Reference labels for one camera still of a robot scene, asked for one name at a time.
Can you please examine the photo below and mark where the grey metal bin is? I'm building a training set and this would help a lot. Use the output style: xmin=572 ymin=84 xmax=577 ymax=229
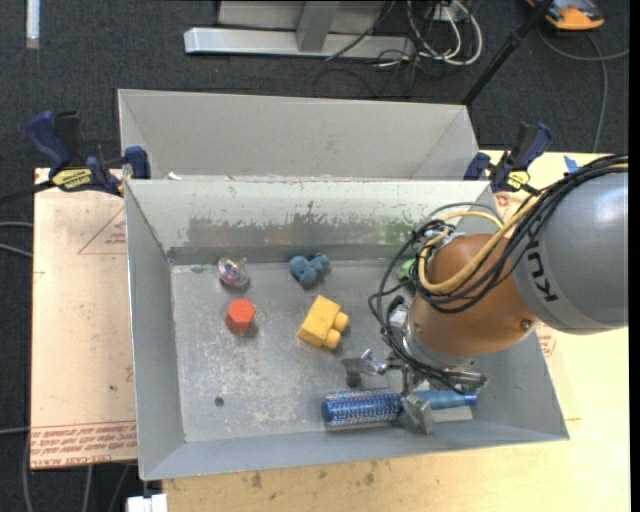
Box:
xmin=117 ymin=88 xmax=571 ymax=482

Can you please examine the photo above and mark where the yellow toy building block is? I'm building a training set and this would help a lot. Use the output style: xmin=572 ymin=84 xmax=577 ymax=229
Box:
xmin=296 ymin=294 xmax=351 ymax=350

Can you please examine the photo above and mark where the orange-red hexagonal block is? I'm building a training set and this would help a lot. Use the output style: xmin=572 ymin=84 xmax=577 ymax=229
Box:
xmin=224 ymin=298 xmax=258 ymax=335

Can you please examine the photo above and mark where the blue toy animal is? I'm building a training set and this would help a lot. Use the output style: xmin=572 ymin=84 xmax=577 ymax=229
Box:
xmin=288 ymin=252 xmax=332 ymax=289

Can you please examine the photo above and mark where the black cylinder on white bracket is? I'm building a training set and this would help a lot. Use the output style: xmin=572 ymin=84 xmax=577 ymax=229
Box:
xmin=387 ymin=294 xmax=414 ymax=331

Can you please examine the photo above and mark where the blue hairbrush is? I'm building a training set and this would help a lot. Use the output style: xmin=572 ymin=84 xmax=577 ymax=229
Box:
xmin=320 ymin=387 xmax=479 ymax=431

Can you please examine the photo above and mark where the clear multicolour spinning top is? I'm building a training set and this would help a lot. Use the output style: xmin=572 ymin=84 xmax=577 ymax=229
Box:
xmin=217 ymin=256 xmax=251 ymax=289

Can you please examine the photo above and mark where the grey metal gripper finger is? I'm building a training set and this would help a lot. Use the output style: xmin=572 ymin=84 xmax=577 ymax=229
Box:
xmin=400 ymin=372 xmax=436 ymax=436
xmin=341 ymin=348 xmax=390 ymax=389

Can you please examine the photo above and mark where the brown cardboard board, red print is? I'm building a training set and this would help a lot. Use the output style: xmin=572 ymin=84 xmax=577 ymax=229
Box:
xmin=29 ymin=167 xmax=584 ymax=471

